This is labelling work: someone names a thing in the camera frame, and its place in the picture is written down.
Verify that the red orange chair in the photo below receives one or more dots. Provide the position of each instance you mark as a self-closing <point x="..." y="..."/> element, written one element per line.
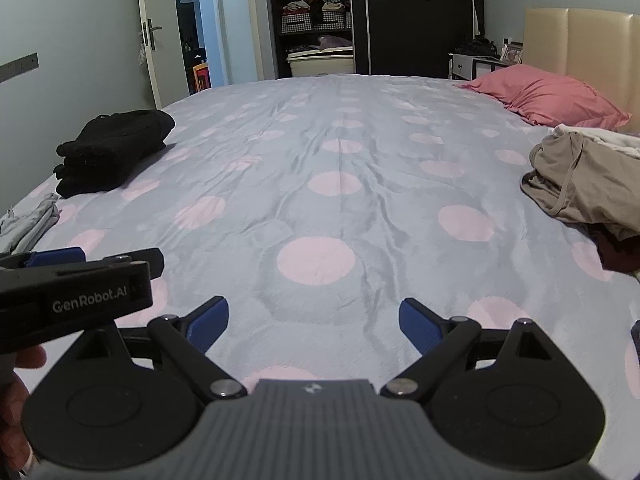
<point x="201" y="77"/>

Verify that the dark red garment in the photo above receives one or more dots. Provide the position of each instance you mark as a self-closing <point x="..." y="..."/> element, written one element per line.
<point x="615" y="255"/>

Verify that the grey wall switch plate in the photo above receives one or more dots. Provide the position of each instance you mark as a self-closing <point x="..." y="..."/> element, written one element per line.
<point x="20" y="66"/>

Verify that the bed with pink dotted sheet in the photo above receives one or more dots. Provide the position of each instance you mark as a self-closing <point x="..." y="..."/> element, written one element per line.
<point x="320" y="185"/>

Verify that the pink pillow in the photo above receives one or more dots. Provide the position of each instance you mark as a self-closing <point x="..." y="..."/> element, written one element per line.
<point x="540" y="92"/>

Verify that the white long sleeve shirt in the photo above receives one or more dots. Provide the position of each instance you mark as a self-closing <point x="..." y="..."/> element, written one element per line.
<point x="615" y="142"/>

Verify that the photo frame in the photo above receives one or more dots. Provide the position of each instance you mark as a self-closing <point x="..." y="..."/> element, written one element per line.
<point x="512" y="54"/>

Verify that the purple folded cloth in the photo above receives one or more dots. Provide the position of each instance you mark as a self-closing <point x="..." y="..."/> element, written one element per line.
<point x="335" y="41"/>

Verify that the white laundry basket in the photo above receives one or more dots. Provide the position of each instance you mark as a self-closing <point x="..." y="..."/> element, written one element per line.
<point x="320" y="65"/>

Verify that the person's left hand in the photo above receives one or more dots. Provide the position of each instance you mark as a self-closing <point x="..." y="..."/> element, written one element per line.
<point x="11" y="410"/>

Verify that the white room door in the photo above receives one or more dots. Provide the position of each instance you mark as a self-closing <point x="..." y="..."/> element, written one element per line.
<point x="162" y="70"/>

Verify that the white nightstand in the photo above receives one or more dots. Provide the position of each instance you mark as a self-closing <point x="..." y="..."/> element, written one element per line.
<point x="462" y="67"/>

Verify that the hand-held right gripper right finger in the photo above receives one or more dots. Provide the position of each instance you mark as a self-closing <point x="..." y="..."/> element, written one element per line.
<point x="419" y="327"/>

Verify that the black bag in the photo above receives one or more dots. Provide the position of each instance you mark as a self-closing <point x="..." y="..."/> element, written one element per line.
<point x="475" y="47"/>

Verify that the dark wardrobe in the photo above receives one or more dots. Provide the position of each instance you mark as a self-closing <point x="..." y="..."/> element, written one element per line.
<point x="415" y="20"/>

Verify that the beige padded headboard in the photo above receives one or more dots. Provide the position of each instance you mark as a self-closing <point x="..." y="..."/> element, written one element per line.
<point x="590" y="40"/>

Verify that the stack of black folded clothes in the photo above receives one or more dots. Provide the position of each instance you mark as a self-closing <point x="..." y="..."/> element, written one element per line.
<point x="115" y="150"/>

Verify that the taupe garment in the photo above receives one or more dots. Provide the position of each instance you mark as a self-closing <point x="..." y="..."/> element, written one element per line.
<point x="575" y="180"/>

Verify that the grey folded shirt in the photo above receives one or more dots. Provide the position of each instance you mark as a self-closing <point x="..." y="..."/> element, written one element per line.
<point x="25" y="225"/>

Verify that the checkered storage basket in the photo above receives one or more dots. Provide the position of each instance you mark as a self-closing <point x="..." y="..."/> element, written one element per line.
<point x="296" y="21"/>
<point x="332" y="20"/>

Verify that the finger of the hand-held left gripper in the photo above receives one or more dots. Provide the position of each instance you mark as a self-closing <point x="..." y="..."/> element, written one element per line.
<point x="150" y="260"/>
<point x="55" y="257"/>

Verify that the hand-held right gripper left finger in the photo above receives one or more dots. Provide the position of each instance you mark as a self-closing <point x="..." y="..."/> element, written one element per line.
<point x="210" y="326"/>

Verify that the smartphone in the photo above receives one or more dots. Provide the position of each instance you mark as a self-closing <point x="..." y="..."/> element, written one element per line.
<point x="635" y="360"/>

